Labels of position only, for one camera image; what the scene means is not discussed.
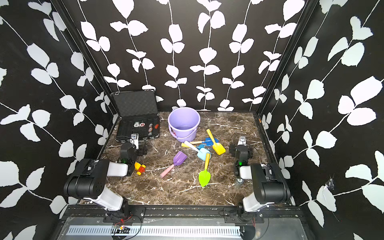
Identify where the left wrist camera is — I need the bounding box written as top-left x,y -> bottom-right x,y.
130,133 -> 139,150

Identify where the light blue plastic trowel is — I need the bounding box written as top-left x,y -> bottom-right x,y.
184,141 -> 211,161

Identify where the yellow plastic square shovel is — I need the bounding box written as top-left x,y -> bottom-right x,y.
207,129 -> 226,156

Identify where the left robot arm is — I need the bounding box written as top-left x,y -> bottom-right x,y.
64,141 -> 148,218

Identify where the yellow red toy car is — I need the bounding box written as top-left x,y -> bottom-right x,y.
135,162 -> 146,176

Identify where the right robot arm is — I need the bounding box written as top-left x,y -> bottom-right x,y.
229,144 -> 292,213

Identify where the white perforated strip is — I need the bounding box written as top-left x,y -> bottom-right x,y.
65,226 -> 241,238

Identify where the purple plastic bucket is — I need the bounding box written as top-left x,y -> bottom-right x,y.
168,107 -> 201,143

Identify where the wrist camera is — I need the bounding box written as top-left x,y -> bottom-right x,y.
130,133 -> 139,150
238,136 -> 247,146

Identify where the blue rake yellow handle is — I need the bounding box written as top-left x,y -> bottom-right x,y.
181,143 -> 211,151

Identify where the green trowel yellow handle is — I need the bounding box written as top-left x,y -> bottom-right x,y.
199,153 -> 211,188

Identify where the purple scoop pink handle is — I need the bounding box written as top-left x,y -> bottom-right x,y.
160,151 -> 188,178

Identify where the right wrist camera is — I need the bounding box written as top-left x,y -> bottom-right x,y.
238,136 -> 247,146

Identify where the open black tool case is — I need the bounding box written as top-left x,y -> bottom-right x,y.
111,90 -> 160,143

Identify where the blue metal trowel wooden handle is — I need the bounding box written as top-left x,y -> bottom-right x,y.
191,138 -> 214,146

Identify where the black front rail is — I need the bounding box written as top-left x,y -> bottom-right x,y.
61,205 -> 306,226

